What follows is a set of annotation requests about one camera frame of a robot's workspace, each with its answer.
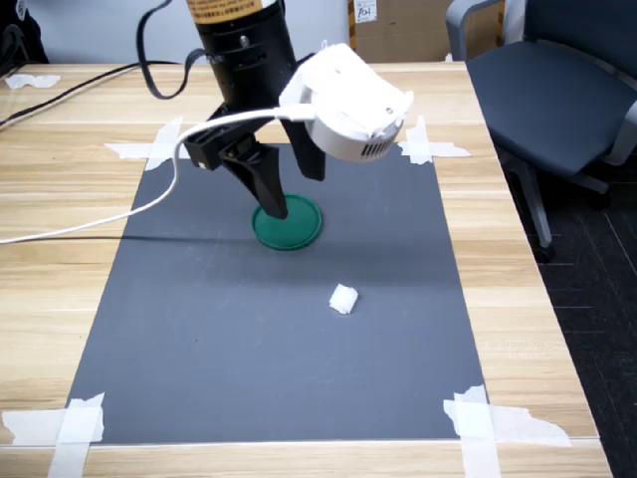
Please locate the small white plastic terminal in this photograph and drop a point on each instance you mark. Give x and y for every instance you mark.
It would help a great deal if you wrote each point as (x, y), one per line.
(343, 300)

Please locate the round green lid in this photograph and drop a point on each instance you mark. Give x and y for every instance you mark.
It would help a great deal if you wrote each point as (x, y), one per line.
(298, 229)

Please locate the white tape piece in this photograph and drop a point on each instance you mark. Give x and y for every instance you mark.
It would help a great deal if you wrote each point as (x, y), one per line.
(423, 147)
(159, 147)
(478, 423)
(74, 423)

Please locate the brown cardboard box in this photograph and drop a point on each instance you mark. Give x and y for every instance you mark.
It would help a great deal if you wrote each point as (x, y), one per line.
(413, 30)

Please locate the dark grey mat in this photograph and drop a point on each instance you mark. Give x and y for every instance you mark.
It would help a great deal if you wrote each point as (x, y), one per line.
(249, 348)

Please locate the small crumpled white tape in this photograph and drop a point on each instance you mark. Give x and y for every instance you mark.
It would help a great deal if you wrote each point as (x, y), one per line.
(32, 80)

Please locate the black bulky object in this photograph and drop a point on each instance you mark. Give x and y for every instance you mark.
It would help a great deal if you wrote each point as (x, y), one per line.
(22, 35)

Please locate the dark grey office chair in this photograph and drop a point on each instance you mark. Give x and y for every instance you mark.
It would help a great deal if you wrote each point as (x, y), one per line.
(547, 99)

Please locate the white round camera box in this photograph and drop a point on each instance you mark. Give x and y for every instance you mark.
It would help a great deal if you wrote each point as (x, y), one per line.
(348, 109)

